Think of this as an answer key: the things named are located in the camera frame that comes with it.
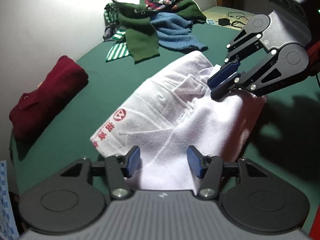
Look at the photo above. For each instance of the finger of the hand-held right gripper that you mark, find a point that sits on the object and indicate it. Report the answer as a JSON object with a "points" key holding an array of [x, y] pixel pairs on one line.
{"points": [[222, 76], [225, 90]]}

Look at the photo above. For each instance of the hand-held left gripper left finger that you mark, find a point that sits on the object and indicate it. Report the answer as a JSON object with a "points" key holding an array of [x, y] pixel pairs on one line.
{"points": [[133, 160]]}

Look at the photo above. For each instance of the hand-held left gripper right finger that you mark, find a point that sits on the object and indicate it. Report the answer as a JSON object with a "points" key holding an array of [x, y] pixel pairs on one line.
{"points": [[193, 160]]}

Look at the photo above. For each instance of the white polo shirt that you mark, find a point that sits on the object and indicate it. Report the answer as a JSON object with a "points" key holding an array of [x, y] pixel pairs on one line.
{"points": [[162, 110]]}

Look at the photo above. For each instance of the black charger adapter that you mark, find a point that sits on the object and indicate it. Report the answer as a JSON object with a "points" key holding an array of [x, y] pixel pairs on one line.
{"points": [[224, 21]]}

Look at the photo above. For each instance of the pale green bed sheet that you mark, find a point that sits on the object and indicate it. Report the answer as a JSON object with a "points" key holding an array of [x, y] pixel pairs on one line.
{"points": [[215, 12]]}

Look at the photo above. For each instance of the blue knit sweater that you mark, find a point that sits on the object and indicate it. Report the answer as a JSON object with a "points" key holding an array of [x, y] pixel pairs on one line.
{"points": [[175, 30]]}

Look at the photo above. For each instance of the green table cloth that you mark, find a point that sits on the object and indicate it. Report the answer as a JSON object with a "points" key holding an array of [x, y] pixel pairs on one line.
{"points": [[100, 80]]}

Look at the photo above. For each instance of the green jacket with white letters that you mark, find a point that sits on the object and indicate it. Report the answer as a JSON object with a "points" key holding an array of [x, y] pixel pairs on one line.
{"points": [[140, 37]]}

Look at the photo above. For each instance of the dark red folded sweater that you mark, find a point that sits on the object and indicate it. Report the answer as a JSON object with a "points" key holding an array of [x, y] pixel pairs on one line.
{"points": [[50, 95]]}

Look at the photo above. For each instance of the green white striped garment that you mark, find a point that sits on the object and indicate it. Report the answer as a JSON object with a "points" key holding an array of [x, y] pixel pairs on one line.
{"points": [[116, 52]]}

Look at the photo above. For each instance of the grey garment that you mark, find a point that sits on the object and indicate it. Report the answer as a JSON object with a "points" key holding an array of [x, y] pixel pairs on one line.
{"points": [[107, 33]]}

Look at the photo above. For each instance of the blue patterned cloth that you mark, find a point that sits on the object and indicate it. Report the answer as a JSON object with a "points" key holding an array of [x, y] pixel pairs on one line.
{"points": [[6, 205]]}

